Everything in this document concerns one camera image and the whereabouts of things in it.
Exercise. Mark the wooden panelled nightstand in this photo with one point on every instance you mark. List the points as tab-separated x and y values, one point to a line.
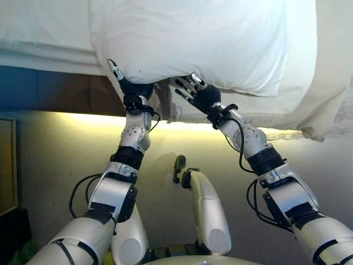
7	165

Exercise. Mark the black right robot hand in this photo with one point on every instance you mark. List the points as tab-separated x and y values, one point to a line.
207	96

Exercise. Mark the silver robot leg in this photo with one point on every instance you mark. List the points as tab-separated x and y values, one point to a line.
209	215
129	243

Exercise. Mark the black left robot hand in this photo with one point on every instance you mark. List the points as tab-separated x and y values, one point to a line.
136	89

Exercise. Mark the green leafy plant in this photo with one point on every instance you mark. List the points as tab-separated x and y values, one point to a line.
27	251

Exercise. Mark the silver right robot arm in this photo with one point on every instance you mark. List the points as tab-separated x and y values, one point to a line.
289	193

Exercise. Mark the black right robot foot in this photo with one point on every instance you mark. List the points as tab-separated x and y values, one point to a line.
179	165

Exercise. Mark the white pillow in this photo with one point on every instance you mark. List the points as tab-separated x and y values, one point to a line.
193	41

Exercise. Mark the silver right robot leg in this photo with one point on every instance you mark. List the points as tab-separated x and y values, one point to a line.
209	215

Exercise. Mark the grey striped area rug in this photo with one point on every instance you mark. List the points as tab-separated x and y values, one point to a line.
346	116

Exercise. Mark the silver robot torso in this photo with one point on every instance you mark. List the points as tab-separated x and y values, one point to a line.
207	261

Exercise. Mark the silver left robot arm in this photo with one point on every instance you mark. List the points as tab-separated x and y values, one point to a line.
110	193

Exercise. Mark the silver left robot leg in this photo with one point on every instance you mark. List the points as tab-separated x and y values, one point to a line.
129	243

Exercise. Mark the black box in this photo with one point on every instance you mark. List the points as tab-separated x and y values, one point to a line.
13	234

